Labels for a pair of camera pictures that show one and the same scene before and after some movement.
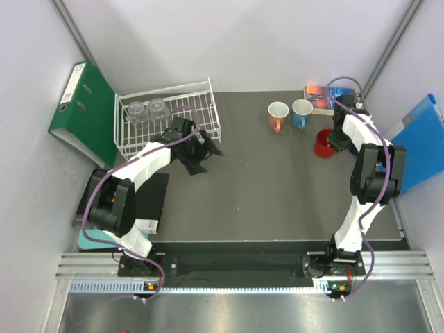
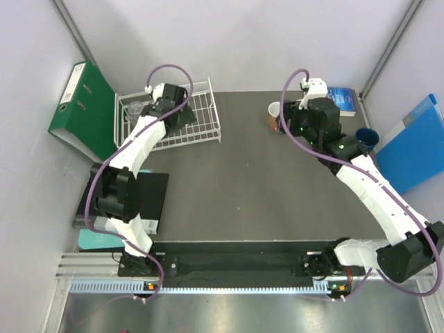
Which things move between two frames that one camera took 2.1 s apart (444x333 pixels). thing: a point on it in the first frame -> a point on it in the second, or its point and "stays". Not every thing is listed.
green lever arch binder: x=85 y=114 stays
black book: x=149 y=198 stays
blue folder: x=420 y=132 stays
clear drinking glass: x=136 y=113 stays
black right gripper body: x=338 y=139 -> x=298 y=117
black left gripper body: x=194 y=152 -> x=184 y=118
